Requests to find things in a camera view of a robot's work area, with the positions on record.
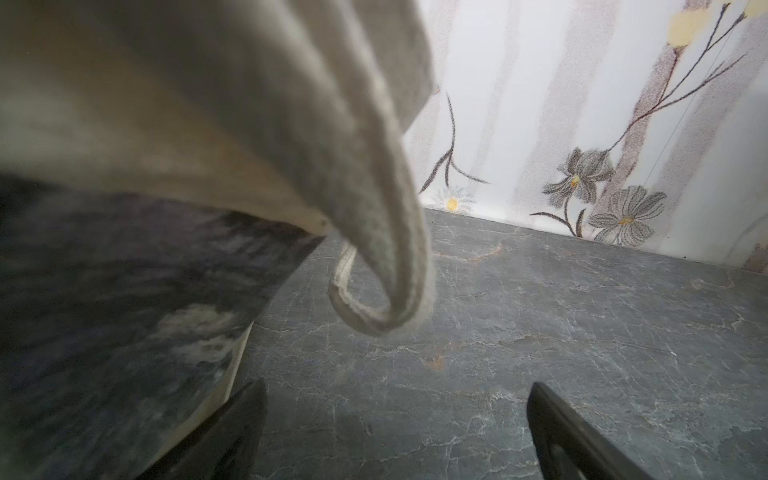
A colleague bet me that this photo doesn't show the cream canvas tote bag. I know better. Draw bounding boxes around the cream canvas tote bag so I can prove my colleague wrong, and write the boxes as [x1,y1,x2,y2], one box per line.
[1,1,435,479]

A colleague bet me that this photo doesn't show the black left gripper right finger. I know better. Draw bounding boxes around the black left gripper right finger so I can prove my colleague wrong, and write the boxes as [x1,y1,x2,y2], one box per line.
[526,382,652,480]

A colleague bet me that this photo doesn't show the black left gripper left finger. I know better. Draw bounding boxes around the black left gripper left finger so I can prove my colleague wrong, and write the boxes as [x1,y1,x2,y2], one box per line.
[137,379,268,480]

